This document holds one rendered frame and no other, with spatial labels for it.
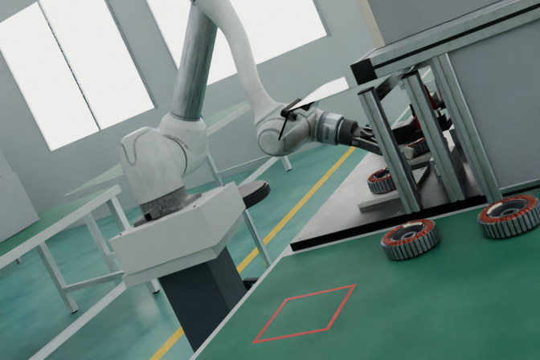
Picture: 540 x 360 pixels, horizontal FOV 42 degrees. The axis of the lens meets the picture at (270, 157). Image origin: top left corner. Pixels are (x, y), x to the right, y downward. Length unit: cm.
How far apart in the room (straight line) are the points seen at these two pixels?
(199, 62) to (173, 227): 55
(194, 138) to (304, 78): 470
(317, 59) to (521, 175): 550
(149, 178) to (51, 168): 698
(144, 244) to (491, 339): 132
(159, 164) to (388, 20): 94
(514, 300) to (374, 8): 72
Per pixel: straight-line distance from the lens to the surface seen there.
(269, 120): 185
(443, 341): 105
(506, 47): 140
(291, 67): 699
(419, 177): 173
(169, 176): 218
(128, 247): 216
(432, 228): 137
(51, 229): 415
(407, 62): 142
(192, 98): 230
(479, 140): 144
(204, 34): 226
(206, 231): 204
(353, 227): 160
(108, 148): 844
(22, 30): 877
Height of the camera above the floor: 124
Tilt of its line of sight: 9 degrees down
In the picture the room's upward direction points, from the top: 24 degrees counter-clockwise
